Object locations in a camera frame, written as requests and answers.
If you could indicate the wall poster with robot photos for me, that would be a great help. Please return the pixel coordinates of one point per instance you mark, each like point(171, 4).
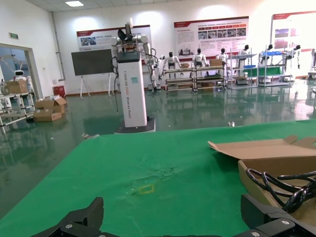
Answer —
point(98, 39)

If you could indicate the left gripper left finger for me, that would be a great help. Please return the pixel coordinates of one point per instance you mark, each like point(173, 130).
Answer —
point(93, 217)

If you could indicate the wide wall poster red header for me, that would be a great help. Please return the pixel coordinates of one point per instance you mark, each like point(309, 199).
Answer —
point(212, 37)

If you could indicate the open cardboard box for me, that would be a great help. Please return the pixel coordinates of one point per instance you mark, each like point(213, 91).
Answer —
point(49, 105)
point(266, 153)

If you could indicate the pipe work bench rack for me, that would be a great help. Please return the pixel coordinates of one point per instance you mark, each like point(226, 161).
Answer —
point(209, 77)
point(179, 79)

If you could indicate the white humanoid robot black head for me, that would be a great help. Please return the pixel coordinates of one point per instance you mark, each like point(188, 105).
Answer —
point(200, 58)
point(267, 49)
point(244, 50)
point(170, 61)
point(223, 56)
point(296, 50)

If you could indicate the white tower robot two arms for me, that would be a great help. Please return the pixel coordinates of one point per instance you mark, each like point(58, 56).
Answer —
point(133, 93)

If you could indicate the red bin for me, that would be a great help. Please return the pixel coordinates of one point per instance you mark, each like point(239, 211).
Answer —
point(59, 91)

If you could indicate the green table cloth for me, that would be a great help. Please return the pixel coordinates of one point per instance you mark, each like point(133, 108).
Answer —
point(148, 160)

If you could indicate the long cardboard box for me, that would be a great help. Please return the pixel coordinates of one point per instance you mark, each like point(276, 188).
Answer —
point(216, 62)

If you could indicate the black display screen on stand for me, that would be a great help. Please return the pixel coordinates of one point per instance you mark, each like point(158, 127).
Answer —
point(91, 61)

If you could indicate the grey shelf rack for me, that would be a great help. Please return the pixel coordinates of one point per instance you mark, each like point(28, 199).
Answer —
point(242, 81)

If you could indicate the cardboard box on rack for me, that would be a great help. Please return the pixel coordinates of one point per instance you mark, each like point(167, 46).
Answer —
point(16, 87)

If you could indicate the green exit sign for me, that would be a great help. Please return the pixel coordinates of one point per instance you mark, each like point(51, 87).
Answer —
point(13, 35)

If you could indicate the shelf rack with green panel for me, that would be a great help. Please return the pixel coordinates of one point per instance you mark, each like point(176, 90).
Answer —
point(271, 71)

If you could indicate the white pipe rack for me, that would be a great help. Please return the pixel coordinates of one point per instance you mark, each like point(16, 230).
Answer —
point(17, 95)

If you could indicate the blue glass doorway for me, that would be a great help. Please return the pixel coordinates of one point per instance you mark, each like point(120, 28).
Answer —
point(10, 59)

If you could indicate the small cardboard box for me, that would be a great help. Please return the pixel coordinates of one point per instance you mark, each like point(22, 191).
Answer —
point(184, 66)

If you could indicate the wall poster red pictures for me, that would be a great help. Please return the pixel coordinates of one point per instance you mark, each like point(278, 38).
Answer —
point(291, 29)

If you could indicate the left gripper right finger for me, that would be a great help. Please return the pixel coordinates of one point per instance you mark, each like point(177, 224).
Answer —
point(254, 217)

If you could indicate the small white round-head robot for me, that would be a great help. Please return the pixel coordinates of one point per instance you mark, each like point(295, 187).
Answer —
point(19, 74)

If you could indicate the flat closed cardboard box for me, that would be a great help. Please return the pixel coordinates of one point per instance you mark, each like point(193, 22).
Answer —
point(47, 116)

